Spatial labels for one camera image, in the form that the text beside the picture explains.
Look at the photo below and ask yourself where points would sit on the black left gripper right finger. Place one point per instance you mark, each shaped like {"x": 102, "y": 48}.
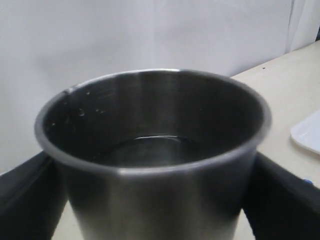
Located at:
{"x": 280, "y": 205}

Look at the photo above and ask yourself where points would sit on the white plastic tray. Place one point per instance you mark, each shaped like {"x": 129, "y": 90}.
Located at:
{"x": 307, "y": 133}

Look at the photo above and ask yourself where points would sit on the white backdrop curtain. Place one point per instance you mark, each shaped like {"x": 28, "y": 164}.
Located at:
{"x": 47, "y": 46}

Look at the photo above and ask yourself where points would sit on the stainless steel cup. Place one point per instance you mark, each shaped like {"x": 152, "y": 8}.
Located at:
{"x": 155, "y": 154}

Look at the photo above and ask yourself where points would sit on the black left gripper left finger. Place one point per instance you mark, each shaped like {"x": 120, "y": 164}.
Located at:
{"x": 32, "y": 199}

